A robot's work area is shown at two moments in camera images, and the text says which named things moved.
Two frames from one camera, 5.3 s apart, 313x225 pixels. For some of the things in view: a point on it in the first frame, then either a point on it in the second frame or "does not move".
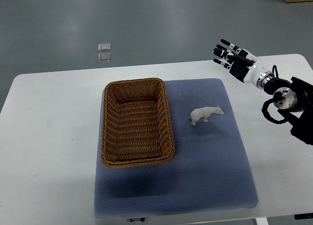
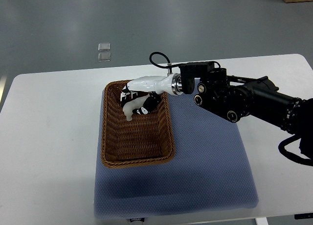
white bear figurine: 204,112 -> 128,107
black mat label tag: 137,219 does not move
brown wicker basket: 136,125 does not move
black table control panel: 303,216 does not move
